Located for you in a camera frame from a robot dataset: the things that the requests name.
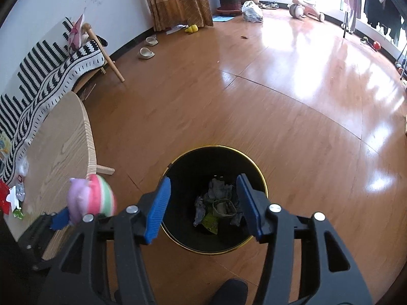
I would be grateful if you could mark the white paper sheet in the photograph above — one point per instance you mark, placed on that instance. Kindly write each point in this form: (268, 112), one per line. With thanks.
(176, 29)

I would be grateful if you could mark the pink tricycle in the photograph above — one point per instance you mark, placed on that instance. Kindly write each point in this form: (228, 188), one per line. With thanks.
(305, 4)

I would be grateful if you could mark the person's dark shoe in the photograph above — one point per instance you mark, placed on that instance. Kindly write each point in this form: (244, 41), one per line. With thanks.
(230, 292)

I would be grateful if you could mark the dark cloth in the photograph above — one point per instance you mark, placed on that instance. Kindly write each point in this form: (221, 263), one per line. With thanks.
(101, 40)

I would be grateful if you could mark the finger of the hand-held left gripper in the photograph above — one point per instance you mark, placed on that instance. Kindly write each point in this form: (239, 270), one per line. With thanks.
(60, 220)

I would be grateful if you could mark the blue paper sheet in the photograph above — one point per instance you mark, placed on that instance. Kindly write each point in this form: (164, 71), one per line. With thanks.
(222, 18)

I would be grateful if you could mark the brown curtain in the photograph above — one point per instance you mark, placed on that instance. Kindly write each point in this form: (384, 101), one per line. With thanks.
(178, 0)

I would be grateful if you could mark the colourful picture book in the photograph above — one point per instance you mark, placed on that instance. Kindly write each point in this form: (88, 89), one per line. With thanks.
(4, 146)

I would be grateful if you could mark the green crumpled packet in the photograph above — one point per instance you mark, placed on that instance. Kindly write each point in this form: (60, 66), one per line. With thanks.
(18, 214)

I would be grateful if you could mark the round wooden table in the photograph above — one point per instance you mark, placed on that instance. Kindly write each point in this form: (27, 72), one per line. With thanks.
(47, 66)

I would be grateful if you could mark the pink hanging garment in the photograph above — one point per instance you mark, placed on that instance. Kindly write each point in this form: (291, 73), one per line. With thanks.
(353, 0)

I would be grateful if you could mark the blue wrapper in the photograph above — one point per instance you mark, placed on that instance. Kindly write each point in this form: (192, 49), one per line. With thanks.
(199, 211)

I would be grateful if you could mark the pink striped plush toy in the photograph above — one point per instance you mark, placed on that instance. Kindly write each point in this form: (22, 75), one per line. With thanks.
(92, 197)

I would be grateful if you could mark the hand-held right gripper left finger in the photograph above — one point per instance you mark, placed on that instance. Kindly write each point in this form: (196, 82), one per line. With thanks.
(157, 213)

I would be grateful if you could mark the yellow toy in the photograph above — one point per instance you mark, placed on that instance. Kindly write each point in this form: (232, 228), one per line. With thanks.
(191, 29)

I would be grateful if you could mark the pink cushion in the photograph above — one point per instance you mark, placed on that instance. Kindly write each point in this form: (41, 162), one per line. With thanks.
(76, 35)

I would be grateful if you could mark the clear crumpled plastic bag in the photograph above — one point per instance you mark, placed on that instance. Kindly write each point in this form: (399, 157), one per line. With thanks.
(23, 166)

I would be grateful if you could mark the black trash bin gold rim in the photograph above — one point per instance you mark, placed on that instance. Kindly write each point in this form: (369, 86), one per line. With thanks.
(184, 178)

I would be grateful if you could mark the dark patterned wrapper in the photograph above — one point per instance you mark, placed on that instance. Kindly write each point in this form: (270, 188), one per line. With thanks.
(219, 189)

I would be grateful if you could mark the clear plastic bag with contents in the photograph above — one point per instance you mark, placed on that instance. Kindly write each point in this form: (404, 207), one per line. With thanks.
(252, 12)

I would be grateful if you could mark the black hanging garments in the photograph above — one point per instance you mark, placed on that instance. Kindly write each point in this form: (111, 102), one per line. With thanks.
(378, 0)

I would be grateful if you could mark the brown paper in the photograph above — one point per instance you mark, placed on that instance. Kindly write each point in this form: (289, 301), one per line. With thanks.
(224, 209)

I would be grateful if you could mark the red ball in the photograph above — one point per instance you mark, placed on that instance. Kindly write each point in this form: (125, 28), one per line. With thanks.
(376, 45)

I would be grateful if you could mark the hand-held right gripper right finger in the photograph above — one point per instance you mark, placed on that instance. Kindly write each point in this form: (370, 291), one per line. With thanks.
(249, 203)

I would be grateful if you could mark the wooden sofa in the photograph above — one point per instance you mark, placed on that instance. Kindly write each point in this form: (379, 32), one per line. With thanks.
(111, 62)

